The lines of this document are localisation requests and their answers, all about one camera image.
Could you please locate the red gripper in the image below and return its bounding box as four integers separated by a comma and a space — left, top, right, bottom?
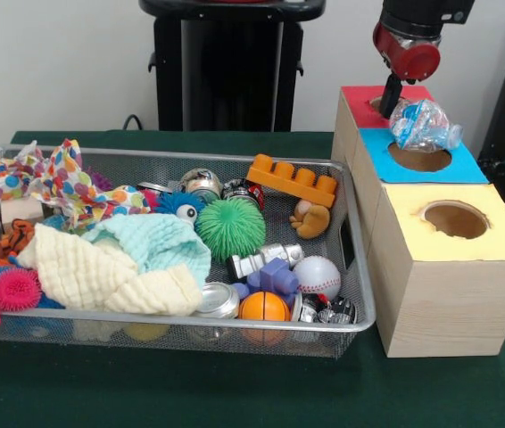
373, 22, 443, 120

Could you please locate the orange rubber toy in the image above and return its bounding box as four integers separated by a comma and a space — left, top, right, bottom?
245, 153, 339, 209

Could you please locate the wooden box with three holes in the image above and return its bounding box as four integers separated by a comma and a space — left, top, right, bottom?
334, 84, 505, 358

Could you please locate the clear mesh bin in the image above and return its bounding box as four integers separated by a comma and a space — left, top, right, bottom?
0, 144, 377, 360

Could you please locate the white ball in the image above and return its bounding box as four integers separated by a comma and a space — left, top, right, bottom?
294, 256, 343, 301

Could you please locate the green spiky ball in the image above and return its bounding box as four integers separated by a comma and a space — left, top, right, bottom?
195, 197, 268, 263

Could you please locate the small orange basketball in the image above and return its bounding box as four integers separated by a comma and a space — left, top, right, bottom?
237, 291, 293, 347

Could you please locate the silver can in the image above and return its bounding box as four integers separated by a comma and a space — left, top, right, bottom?
195, 283, 241, 320

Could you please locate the mint green cloth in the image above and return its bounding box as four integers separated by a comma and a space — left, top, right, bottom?
81, 212, 212, 292

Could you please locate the polka dot cloth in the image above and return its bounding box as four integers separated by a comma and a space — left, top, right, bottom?
0, 138, 152, 229

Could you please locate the cream yellow cloth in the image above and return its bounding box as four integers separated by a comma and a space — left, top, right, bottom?
15, 223, 204, 317

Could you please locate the pink spiky ball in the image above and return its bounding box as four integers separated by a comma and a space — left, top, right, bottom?
0, 267, 42, 327

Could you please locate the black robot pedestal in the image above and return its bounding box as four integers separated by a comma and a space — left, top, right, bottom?
138, 0, 327, 134

